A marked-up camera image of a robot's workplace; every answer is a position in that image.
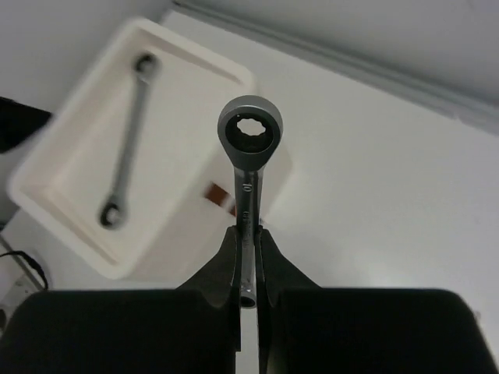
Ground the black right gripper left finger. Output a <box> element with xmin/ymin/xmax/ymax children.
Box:
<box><xmin>1</xmin><ymin>228</ymin><xmax>241</xmax><ymax>373</ymax></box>

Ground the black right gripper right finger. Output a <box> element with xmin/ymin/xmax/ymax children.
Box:
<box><xmin>256</xmin><ymin>229</ymin><xmax>495</xmax><ymax>373</ymax></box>

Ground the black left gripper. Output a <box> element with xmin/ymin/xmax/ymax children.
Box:
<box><xmin>0</xmin><ymin>97</ymin><xmax>51</xmax><ymax>153</ymax></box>

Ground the long silver ratchet wrench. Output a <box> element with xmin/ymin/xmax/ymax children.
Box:
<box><xmin>98</xmin><ymin>52</ymin><xmax>161</xmax><ymax>230</ymax></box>

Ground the short silver wrench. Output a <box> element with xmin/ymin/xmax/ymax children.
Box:
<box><xmin>218</xmin><ymin>95</ymin><xmax>283</xmax><ymax>309</ymax></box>

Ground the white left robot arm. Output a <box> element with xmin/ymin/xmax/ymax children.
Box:
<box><xmin>1</xmin><ymin>97</ymin><xmax>51</xmax><ymax>331</ymax></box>

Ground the white drawer cabinet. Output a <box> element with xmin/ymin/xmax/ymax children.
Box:
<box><xmin>9</xmin><ymin>18</ymin><xmax>292</xmax><ymax>283</ymax></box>

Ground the brown middle drawer handle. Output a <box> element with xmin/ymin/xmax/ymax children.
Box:
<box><xmin>228</xmin><ymin>204</ymin><xmax>237</xmax><ymax>217</ymax></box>

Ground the brown drawer handle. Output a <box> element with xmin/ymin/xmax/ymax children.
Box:
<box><xmin>203</xmin><ymin>183</ymin><xmax>230</xmax><ymax>206</ymax></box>
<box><xmin>228</xmin><ymin>204</ymin><xmax>237</xmax><ymax>217</ymax></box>

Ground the brown top drawer handle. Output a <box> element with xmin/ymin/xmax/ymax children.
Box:
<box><xmin>203</xmin><ymin>183</ymin><xmax>230</xmax><ymax>206</ymax></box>

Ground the aluminium table frame rail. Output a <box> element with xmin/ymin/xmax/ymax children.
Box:
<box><xmin>172</xmin><ymin>1</ymin><xmax>498</xmax><ymax>136</ymax></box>

